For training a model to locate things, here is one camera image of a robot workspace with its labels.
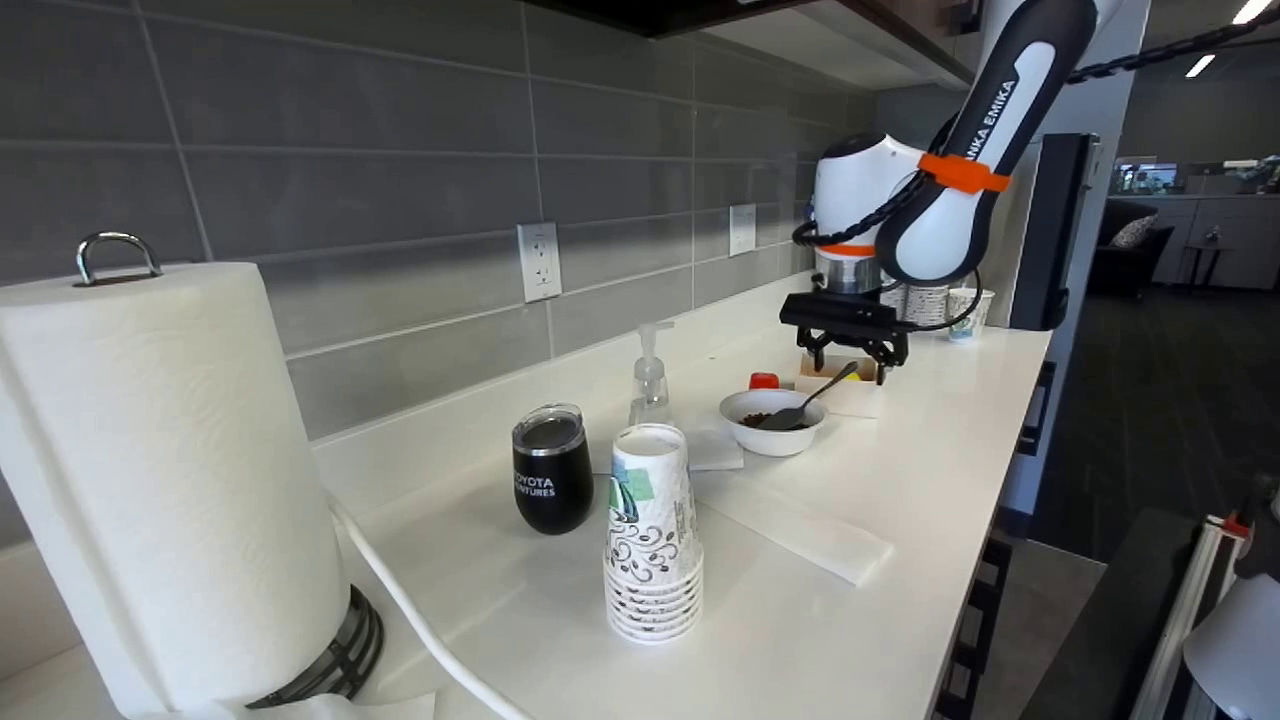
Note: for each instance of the white bowl with coffee beans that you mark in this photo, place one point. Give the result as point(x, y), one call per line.
point(743, 413)

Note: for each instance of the white wall outlet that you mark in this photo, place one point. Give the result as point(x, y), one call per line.
point(743, 229)
point(536, 263)

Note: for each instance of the metal paper towel holder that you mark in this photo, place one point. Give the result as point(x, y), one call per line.
point(199, 487)

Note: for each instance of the cardboard box with toy food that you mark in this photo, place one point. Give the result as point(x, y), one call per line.
point(851, 363)

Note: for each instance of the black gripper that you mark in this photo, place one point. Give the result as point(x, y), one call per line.
point(846, 304)

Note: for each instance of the clear glass flask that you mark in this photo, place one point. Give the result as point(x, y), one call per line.
point(651, 381)

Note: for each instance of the black tumbler cup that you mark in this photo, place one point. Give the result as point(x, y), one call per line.
point(549, 470)

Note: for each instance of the stack of patterned paper cups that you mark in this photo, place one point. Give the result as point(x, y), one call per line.
point(654, 559)

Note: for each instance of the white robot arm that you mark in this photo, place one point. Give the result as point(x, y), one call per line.
point(923, 212)

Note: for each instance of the white paper towel roll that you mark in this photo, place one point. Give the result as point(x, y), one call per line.
point(39, 456)

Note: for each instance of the red toy piece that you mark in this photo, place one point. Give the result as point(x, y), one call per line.
point(762, 381)

